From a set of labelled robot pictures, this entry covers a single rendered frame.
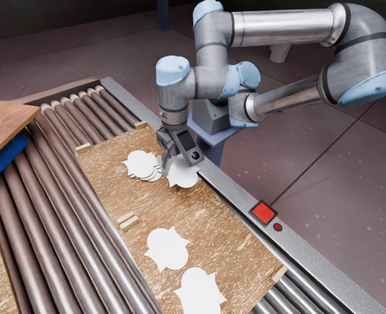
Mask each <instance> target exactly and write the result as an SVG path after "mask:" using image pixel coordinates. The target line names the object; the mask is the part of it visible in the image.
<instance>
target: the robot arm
mask: <svg viewBox="0 0 386 314"><path fill-rule="evenodd" d="M193 32H194V35H195V48H196V62H197V67H190V65H189V62H188V61H187V60H186V59H185V58H183V57H177V56H175V55H172V56H167V57H164V58H162V59H160V60H159V61H158V63H157V66H156V71H157V80H156V82H157V87H158V99H159V106H160V111H159V116H160V118H161V120H162V125H161V126H162V127H161V126H160V129H157V130H156V136H157V143H158V144H159V145H160V147H161V148H162V149H163V150H164V152H163V154H162V156H157V162H158V164H159V166H160V167H161V172H162V176H163V177H164V178H165V177H167V176H168V172H169V170H170V166H171V165H172V164H173V162H174V160H173V159H172V157H171V156H177V155H179V154H182V155H183V157H184V159H185V161H186V162H187V164H188V166H189V167H192V166H194V165H196V164H198V163H199V162H201V161H203V160H204V159H205V157H204V156H203V154H202V152H201V151H200V149H199V147H198V145H197V144H196V142H195V140H194V139H193V137H192V135H191V133H190V132H189V130H188V128H187V127H186V124H187V121H188V108H189V104H188V102H189V100H199V99H208V100H209V101H210V102H211V103H212V104H213V105H216V106H218V107H222V106H224V105H227V104H228V108H229V120H230V125H231V126H232V127H257V126H259V122H261V121H263V120H264V119H265V117H266V116H270V115H274V114H277V113H282V112H286V111H289V110H294V109H297V108H302V107H306V106H309V105H314V104H317V103H322V102H329V103H330V104H332V105H337V104H338V106H340V107H341V108H348V107H354V106H356V105H362V104H365V103H369V102H372V101H374V100H378V99H380V98H382V97H384V96H386V20H385V19H384V18H383V17H382V16H381V15H380V14H378V13H377V12H375V11H373V10H371V9H369V8H367V7H365V6H361V5H358V4H352V3H335V4H332V5H330V6H329V7H328V8H327V9H295V10H277V11H244V12H224V9H223V6H222V4H221V3H220V2H219V1H217V2H216V1H215V0H206V1H203V2H201V3H199V4H198V5H197V6H196V7H195V10H194V11H193ZM311 43H320V44H321V45H322V46H323V47H332V48H333V49H334V60H335V61H334V62H333V63H331V64H328V65H326V66H324V68H323V69H322V71H321V73H319V74H316V75H313V76H311V77H308V78H304V79H302V80H299V81H297V82H294V83H290V84H289V85H285V86H283V87H280V88H277V89H274V90H271V91H269V92H266V93H263V94H258V93H256V89H255V88H256V87H257V86H258V85H259V84H260V81H261V76H260V73H259V71H258V69H257V68H256V67H255V66H254V64H252V63H251V62H247V61H243V62H240V63H238V64H236V65H228V56H227V47H246V46H259V45H285V44H311Z"/></svg>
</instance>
